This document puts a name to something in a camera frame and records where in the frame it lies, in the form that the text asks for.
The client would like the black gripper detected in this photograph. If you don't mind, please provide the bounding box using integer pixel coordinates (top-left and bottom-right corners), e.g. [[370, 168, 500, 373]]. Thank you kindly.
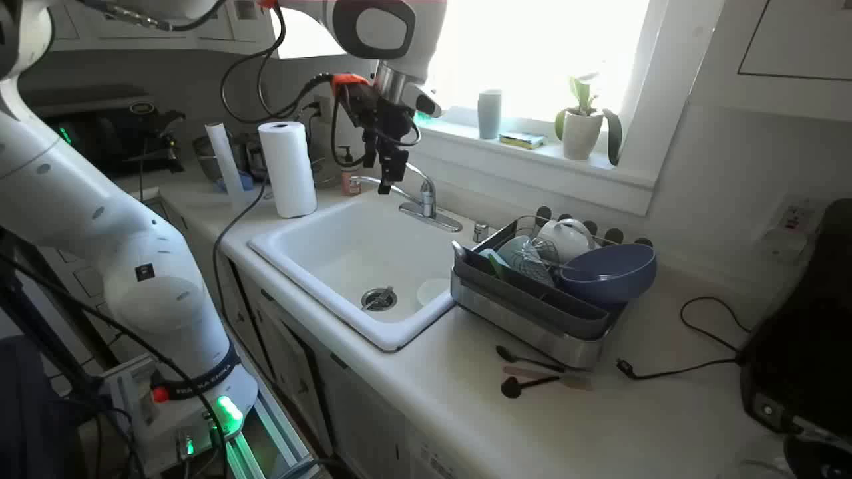
[[351, 83, 422, 198]]

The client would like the chrome faucet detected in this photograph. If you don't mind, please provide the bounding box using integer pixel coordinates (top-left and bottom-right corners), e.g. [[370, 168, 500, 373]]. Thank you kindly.
[[358, 159, 464, 235]]

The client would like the white tall bottle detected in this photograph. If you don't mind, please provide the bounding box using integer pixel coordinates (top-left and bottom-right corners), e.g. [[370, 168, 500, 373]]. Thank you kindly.
[[203, 120, 247, 198]]

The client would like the white sink basin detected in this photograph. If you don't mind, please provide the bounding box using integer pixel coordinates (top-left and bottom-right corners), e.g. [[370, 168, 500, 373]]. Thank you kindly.
[[246, 188, 482, 353]]

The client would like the white paper towel roll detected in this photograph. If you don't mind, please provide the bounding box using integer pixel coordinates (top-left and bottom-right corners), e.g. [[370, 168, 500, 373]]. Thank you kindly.
[[257, 118, 321, 220]]

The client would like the pale blue tumbler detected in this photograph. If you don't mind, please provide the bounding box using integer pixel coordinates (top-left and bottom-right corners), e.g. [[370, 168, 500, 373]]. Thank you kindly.
[[475, 89, 507, 144]]

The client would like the metal sink drain strainer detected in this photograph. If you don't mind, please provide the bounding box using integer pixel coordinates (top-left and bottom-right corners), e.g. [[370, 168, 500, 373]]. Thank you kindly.
[[359, 285, 399, 313]]

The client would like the yellow green sponge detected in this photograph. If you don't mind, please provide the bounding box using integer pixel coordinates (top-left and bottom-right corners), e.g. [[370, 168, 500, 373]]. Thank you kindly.
[[498, 130, 548, 151]]

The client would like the teal cup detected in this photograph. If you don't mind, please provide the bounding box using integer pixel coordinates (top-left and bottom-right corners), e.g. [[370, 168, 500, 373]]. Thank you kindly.
[[496, 235, 555, 279]]

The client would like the white mug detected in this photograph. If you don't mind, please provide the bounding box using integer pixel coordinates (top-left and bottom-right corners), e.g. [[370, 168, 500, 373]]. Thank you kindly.
[[534, 216, 596, 264]]

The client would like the grey dish rack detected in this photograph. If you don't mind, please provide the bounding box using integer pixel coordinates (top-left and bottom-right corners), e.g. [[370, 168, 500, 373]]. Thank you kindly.
[[448, 207, 661, 371]]

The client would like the plant in white pot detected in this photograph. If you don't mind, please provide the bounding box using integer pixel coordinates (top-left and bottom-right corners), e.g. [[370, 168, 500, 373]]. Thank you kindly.
[[555, 75, 625, 168]]

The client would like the white base cabinet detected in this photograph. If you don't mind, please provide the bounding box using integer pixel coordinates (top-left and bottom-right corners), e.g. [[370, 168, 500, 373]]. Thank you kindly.
[[211, 256, 464, 479]]

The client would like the blue bowl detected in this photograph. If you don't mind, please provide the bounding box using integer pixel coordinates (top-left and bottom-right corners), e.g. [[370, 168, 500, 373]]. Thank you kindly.
[[555, 243, 661, 309]]

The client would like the black spoon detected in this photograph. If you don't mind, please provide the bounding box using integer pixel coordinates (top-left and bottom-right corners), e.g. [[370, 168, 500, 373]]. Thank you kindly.
[[498, 373, 565, 400]]

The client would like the black electronics box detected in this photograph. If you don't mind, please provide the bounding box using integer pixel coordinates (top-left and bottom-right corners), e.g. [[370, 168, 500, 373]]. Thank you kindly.
[[42, 101, 190, 178]]

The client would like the black appliance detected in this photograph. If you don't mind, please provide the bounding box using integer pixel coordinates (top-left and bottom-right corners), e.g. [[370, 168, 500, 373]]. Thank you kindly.
[[743, 198, 852, 448]]

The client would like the black wrist camera orange plug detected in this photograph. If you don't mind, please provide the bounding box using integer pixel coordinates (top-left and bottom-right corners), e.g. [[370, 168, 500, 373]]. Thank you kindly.
[[330, 71, 382, 123]]

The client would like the white window frame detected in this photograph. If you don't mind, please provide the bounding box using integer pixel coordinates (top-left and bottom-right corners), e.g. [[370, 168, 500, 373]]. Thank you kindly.
[[416, 0, 727, 216]]

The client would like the grey robot mount base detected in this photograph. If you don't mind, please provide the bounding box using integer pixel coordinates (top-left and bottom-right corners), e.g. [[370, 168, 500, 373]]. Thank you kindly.
[[104, 353, 314, 479]]

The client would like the black cable on counter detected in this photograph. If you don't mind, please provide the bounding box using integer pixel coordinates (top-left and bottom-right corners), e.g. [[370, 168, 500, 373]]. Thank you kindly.
[[615, 293, 757, 384]]

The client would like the white wall outlet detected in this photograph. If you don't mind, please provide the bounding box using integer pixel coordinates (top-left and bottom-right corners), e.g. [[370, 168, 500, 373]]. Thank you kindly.
[[758, 194, 824, 264]]

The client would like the white wall cabinet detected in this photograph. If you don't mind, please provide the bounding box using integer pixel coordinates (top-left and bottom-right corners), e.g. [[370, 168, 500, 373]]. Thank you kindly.
[[716, 0, 852, 123]]

